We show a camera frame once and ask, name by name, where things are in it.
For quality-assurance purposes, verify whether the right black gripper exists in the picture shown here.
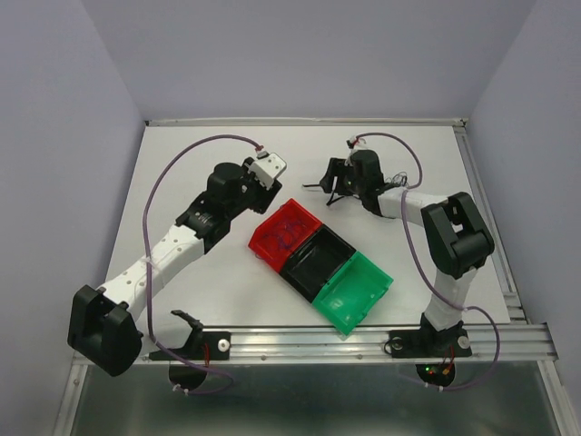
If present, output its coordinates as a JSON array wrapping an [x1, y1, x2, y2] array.
[[317, 157, 365, 195]]

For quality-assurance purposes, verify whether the black cable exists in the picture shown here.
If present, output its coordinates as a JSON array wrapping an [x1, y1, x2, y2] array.
[[302, 182, 353, 208]]

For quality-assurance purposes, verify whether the thin dark blue wire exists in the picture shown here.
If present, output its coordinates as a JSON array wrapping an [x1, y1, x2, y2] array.
[[261, 217, 314, 255]]

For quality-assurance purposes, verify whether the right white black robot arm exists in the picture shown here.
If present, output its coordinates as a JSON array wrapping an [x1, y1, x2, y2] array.
[[319, 150, 495, 358]]

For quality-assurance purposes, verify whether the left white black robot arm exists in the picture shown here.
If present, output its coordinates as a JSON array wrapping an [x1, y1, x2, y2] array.
[[67, 152, 287, 376]]

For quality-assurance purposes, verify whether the red plastic bin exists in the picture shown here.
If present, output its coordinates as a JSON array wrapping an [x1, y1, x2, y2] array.
[[248, 199, 322, 273]]

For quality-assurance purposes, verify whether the black plastic bin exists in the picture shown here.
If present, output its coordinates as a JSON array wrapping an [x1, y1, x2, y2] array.
[[280, 224, 356, 303]]

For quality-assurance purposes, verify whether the green plastic bin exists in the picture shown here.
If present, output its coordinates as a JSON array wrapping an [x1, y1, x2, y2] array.
[[312, 252, 393, 337]]

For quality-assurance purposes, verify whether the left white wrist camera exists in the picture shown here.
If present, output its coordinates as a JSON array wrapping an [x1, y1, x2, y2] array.
[[250, 151, 287, 190]]

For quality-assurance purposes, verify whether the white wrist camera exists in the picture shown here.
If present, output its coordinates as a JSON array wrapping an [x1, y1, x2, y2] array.
[[345, 136, 368, 166], [250, 151, 287, 190]]

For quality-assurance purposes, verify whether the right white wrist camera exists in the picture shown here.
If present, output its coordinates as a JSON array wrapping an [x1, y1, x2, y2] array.
[[345, 136, 368, 166]]

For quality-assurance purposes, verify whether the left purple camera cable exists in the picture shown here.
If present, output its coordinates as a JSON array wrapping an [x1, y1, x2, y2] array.
[[143, 134, 267, 395]]

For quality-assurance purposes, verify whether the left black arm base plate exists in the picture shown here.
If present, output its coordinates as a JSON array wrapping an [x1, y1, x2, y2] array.
[[155, 310, 231, 362]]

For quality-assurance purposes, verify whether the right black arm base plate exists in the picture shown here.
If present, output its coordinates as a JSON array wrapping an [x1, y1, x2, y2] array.
[[383, 328, 472, 359]]

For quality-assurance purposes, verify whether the aluminium front rail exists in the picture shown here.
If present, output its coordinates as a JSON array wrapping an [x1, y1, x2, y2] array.
[[72, 322, 559, 364]]

